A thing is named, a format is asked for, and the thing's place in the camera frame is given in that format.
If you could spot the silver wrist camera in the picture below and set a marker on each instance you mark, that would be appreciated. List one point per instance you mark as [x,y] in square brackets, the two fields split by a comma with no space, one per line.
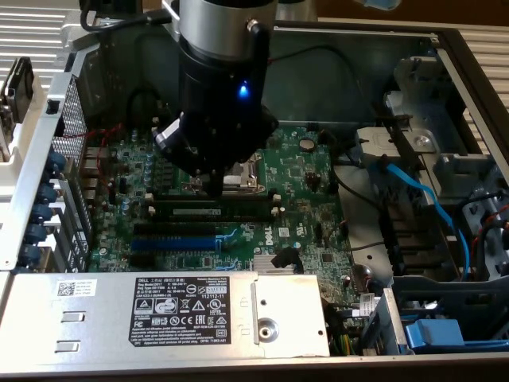
[169,16]

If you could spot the silver rear port block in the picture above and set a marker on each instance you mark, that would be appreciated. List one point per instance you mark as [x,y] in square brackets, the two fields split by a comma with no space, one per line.
[95,155]
[90,181]

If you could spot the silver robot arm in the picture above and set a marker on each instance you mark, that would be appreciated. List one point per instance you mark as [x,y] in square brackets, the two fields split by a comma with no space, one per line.
[214,20]

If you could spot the blue expansion slot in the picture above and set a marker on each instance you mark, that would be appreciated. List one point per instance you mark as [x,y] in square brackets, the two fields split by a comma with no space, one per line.
[175,243]

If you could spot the grey PC case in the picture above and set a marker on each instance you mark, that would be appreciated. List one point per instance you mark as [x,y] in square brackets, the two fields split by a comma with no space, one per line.
[338,79]

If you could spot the grey metal disk bay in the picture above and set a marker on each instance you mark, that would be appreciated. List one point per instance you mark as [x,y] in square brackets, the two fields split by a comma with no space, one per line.
[453,167]

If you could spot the coin cell battery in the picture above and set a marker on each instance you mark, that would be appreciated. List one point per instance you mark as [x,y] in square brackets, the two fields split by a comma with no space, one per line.
[306,144]

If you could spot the short black expansion slot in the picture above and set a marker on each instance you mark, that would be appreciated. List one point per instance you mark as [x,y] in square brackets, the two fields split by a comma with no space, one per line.
[142,259]

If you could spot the metal CPU socket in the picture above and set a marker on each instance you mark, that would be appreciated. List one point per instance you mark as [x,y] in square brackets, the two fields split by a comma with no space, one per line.
[246,175]

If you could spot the green motherboard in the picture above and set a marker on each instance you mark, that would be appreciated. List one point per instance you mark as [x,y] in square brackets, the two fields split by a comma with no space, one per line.
[294,175]

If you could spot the blue plastic latch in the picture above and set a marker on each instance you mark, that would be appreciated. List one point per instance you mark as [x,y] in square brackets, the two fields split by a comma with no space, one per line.
[433,334]

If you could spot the black rating label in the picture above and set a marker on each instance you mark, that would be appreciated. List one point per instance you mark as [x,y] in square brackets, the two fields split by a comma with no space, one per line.
[179,318]

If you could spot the black chassis switch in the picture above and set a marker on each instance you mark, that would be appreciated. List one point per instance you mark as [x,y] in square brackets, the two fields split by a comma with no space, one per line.
[53,107]

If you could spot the blue card retention clip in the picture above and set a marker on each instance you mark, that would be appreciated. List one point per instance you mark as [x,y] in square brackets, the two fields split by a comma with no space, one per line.
[36,232]
[31,254]
[55,161]
[49,192]
[41,213]

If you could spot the white barcode sticker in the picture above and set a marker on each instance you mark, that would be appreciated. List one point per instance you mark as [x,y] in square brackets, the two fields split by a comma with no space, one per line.
[76,288]

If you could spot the grey metal power supply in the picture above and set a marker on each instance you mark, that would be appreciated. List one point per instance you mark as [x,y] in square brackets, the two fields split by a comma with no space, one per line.
[99,318]

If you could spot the dark grey drive cage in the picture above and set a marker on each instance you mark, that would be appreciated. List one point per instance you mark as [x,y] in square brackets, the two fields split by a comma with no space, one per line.
[437,290]

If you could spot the black plastic drive bracket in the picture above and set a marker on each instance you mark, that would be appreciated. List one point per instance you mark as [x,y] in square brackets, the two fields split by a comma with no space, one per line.
[409,238]

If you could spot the long black expansion slot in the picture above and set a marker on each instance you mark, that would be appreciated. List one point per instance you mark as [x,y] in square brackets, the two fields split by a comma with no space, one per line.
[175,229]

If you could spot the black graphics card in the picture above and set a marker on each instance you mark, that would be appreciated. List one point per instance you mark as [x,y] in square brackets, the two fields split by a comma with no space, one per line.
[20,87]

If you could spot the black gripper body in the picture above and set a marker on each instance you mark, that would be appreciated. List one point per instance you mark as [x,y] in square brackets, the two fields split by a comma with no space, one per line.
[214,79]

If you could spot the white parts rack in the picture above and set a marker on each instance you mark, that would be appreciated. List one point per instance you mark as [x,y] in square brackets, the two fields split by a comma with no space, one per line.
[24,175]

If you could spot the silver chipset heatsink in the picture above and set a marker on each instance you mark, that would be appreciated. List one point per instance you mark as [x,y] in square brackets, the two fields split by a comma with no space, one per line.
[260,264]

